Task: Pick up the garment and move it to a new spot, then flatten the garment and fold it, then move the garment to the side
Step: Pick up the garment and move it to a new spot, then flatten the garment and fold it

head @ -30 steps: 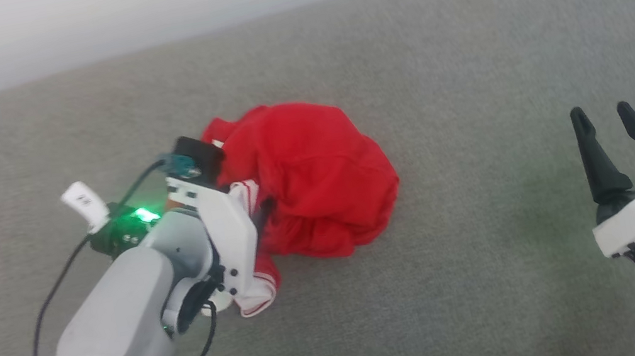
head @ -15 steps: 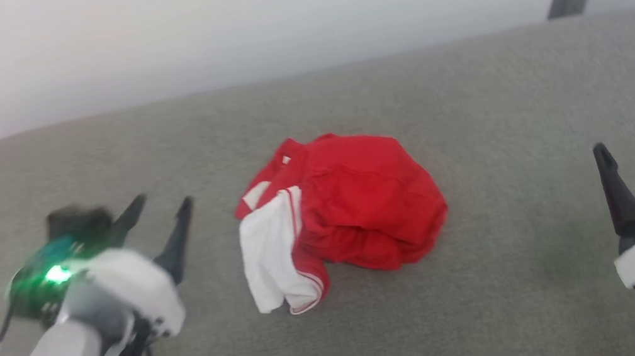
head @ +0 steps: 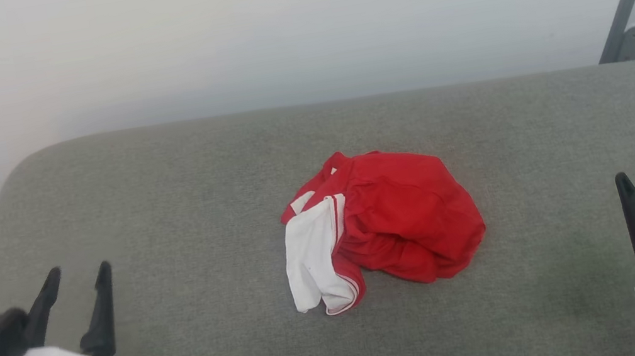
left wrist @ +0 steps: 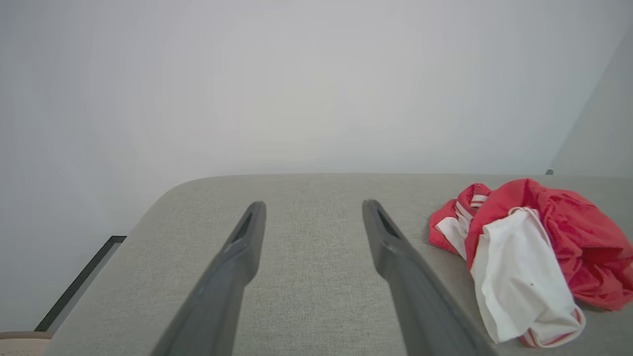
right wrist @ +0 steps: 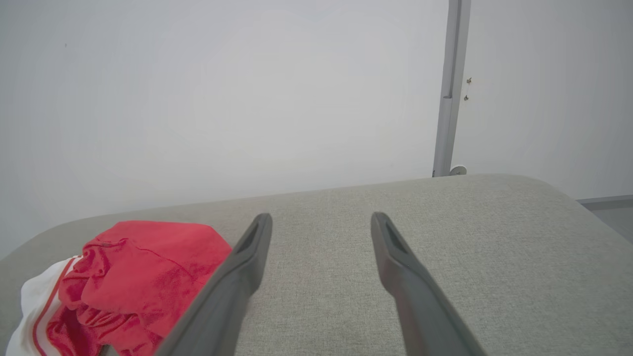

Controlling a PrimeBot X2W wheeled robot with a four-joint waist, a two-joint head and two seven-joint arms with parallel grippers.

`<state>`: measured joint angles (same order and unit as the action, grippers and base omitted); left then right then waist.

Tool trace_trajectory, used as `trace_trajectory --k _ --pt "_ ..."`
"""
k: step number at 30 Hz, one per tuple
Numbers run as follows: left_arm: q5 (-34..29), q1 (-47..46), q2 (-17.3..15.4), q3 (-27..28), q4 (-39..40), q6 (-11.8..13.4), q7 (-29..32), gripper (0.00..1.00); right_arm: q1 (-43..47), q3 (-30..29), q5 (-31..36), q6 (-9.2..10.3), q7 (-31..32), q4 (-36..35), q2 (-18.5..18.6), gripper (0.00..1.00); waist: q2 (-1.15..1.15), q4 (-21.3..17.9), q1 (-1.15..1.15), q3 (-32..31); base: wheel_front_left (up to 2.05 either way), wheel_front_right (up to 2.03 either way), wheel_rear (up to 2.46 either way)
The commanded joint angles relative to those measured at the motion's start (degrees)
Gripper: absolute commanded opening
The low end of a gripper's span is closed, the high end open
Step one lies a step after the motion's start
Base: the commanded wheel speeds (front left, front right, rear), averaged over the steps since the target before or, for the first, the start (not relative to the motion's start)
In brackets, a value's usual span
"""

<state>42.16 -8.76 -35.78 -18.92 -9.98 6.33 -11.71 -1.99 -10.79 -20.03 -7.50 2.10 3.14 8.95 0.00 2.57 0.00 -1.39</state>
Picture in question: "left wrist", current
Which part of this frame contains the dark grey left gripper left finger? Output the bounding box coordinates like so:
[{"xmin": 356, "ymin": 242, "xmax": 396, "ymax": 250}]
[{"xmin": 151, "ymin": 201, "xmax": 267, "ymax": 356}]

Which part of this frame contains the red and white basketball jersey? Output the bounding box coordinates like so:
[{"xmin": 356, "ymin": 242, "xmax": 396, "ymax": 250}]
[{"xmin": 428, "ymin": 178, "xmax": 633, "ymax": 348}]

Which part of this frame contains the black skirting strip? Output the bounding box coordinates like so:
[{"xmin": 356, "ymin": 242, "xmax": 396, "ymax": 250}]
[{"xmin": 35, "ymin": 236, "xmax": 127, "ymax": 332}]

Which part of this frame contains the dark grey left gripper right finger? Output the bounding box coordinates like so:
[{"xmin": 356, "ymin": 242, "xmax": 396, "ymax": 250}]
[{"xmin": 362, "ymin": 199, "xmax": 498, "ymax": 356}]

